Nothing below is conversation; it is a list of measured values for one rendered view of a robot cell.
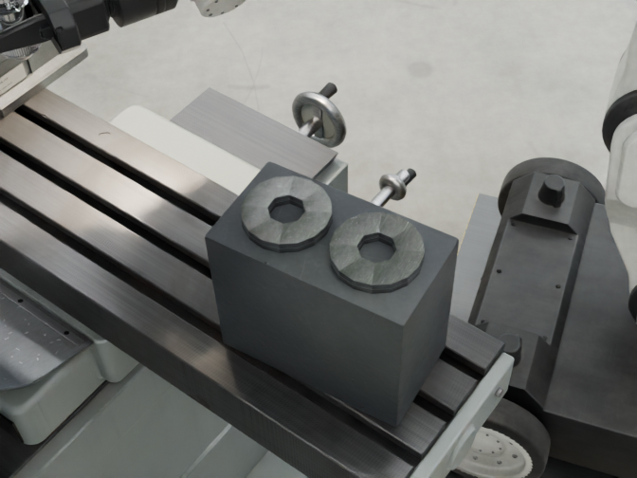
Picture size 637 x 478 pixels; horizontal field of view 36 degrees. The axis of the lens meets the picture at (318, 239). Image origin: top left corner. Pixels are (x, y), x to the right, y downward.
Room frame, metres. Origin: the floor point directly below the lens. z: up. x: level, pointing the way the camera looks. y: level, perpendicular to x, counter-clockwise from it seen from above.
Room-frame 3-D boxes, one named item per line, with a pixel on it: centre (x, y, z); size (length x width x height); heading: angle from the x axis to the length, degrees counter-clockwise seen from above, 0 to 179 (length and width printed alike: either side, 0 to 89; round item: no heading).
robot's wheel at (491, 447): (0.75, -0.25, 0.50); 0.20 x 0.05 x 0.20; 68
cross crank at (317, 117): (1.27, 0.01, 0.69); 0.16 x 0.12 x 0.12; 141
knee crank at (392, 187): (1.21, -0.12, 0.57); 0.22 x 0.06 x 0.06; 141
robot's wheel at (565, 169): (1.25, -0.45, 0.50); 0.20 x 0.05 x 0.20; 68
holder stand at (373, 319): (0.62, -0.01, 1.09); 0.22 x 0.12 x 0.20; 58
